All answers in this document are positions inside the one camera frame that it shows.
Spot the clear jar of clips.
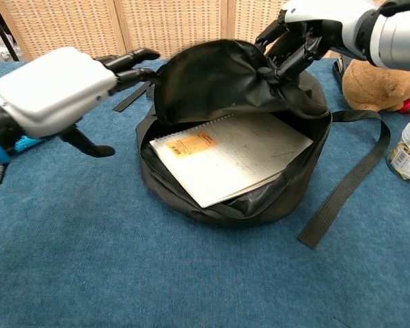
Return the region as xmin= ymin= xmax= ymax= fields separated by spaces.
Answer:
xmin=385 ymin=118 xmax=410 ymax=187

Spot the brown plush toy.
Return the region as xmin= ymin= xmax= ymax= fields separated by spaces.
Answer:
xmin=341 ymin=58 xmax=410 ymax=113

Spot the woven folding screen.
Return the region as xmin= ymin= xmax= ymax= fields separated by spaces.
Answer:
xmin=0 ymin=0 xmax=410 ymax=62

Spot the black tripod stand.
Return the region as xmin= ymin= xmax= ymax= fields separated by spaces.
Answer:
xmin=0 ymin=0 xmax=21 ymax=62

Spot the black hand tool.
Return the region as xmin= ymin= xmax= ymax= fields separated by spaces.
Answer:
xmin=331 ymin=56 xmax=346 ymax=82

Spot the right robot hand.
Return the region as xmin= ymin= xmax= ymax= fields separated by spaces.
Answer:
xmin=255 ymin=0 xmax=380 ymax=81

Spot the white spiral notebook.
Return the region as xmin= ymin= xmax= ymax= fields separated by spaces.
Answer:
xmin=149 ymin=113 xmax=314 ymax=208

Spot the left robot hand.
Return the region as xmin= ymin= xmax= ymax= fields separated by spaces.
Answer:
xmin=0 ymin=46 xmax=161 ymax=158

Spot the black backpack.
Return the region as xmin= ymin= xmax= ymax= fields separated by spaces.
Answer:
xmin=113 ymin=39 xmax=392 ymax=249

